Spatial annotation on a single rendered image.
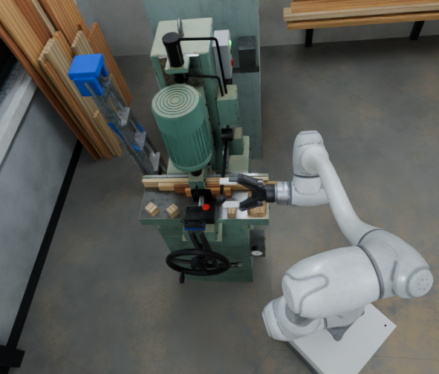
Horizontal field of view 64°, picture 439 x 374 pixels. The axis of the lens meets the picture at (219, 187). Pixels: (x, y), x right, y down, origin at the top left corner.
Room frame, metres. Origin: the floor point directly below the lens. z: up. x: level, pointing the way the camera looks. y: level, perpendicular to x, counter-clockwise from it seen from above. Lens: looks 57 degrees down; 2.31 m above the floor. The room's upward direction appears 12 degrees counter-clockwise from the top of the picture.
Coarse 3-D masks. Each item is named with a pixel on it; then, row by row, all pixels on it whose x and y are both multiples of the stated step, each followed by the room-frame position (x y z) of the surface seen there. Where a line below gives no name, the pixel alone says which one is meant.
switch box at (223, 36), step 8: (216, 32) 1.26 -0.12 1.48; (224, 32) 1.25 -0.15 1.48; (224, 40) 1.20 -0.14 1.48; (216, 48) 1.17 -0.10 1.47; (224, 48) 1.17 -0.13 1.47; (216, 56) 1.18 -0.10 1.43; (224, 56) 1.17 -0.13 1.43; (216, 64) 1.18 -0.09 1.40; (224, 64) 1.17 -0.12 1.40; (216, 72) 1.18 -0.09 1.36; (224, 72) 1.17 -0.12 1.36
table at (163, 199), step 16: (144, 192) 0.99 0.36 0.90; (160, 192) 0.97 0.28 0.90; (240, 192) 0.87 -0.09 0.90; (144, 208) 0.90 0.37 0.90; (160, 208) 0.88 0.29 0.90; (224, 208) 0.81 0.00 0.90; (144, 224) 0.84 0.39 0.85; (160, 224) 0.82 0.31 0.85; (176, 224) 0.81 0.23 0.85; (224, 224) 0.75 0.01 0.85; (240, 224) 0.74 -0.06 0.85; (256, 224) 0.72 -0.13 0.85
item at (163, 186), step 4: (160, 184) 0.99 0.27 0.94; (164, 184) 0.98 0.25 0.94; (168, 184) 0.98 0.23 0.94; (172, 184) 0.97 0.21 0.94; (240, 184) 0.89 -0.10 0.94; (264, 184) 0.86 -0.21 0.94; (160, 188) 0.98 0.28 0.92; (164, 188) 0.97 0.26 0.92; (168, 188) 0.97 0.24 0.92; (172, 188) 0.96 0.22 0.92; (232, 188) 0.90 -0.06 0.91; (236, 188) 0.89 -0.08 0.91; (240, 188) 0.89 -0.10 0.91; (244, 188) 0.88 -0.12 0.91; (248, 188) 0.88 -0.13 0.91
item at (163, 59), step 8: (160, 56) 1.12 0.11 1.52; (192, 56) 1.09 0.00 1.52; (160, 64) 1.12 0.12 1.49; (192, 64) 1.09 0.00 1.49; (200, 64) 1.09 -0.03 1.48; (192, 72) 1.09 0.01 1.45; (200, 72) 1.09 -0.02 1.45; (168, 80) 1.12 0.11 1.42; (192, 80) 1.09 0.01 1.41; (200, 80) 1.09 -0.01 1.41; (208, 104) 1.09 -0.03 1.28; (208, 112) 1.09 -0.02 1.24
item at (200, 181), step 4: (204, 168) 0.95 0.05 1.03; (204, 172) 0.94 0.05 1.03; (192, 176) 0.93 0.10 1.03; (200, 176) 0.92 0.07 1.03; (204, 176) 0.92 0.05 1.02; (188, 180) 0.91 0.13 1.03; (192, 180) 0.90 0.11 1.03; (196, 180) 0.90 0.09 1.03; (200, 180) 0.89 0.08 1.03; (204, 180) 0.90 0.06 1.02; (192, 184) 0.90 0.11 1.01; (196, 184) 0.89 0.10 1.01; (200, 184) 0.89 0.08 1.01; (204, 184) 0.89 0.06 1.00; (192, 188) 0.90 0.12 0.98; (200, 188) 0.89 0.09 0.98; (204, 188) 0.89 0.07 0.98
